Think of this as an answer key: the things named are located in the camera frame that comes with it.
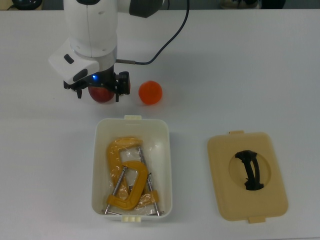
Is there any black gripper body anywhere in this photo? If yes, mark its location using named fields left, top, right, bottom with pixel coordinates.
left=82, top=62, right=120, bottom=94

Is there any red apple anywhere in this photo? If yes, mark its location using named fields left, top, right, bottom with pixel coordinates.
left=87, top=85, right=117, bottom=104

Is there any orange toy fruit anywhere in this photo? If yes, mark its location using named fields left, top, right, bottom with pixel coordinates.
left=138, top=80, right=164, bottom=105

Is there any white plastic container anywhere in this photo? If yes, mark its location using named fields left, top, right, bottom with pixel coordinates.
left=90, top=114, right=174, bottom=224

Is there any beige container lid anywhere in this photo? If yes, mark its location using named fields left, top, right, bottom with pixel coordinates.
left=206, top=129, right=290, bottom=224

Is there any large yellow C-clamp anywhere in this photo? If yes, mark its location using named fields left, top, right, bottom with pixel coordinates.
left=105, top=136, right=166, bottom=217

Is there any dark round background object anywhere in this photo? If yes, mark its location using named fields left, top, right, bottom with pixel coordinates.
left=10, top=0, right=44, bottom=11

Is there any small yellow C-clamp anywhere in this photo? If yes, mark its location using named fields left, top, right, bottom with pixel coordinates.
left=103, top=160, right=150, bottom=215

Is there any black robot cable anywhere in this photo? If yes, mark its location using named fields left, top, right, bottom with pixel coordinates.
left=116, top=0, right=190, bottom=66

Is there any black lid handle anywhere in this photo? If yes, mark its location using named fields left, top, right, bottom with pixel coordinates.
left=234, top=149, right=265, bottom=191

